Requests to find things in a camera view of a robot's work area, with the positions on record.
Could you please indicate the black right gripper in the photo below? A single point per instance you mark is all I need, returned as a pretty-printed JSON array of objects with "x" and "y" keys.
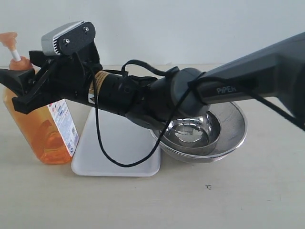
[{"x": 61, "y": 77}]

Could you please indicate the orange pump soap bottle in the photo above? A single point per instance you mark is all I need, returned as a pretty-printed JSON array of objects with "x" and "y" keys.
[{"x": 50, "y": 131}]

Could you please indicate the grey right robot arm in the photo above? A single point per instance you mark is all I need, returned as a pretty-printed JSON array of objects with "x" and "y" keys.
[{"x": 274, "y": 76}]

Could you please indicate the small stainless steel bowl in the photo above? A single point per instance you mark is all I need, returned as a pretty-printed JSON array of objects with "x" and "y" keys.
[{"x": 194, "y": 136}]

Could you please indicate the steel mesh strainer bowl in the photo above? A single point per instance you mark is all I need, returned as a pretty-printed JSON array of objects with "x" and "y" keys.
[{"x": 234, "y": 130}]

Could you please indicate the white rectangular plastic tray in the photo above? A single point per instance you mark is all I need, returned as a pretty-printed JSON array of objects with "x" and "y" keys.
[{"x": 123, "y": 141}]

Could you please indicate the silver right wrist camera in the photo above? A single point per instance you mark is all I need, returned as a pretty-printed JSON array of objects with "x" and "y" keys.
[{"x": 68, "y": 38}]

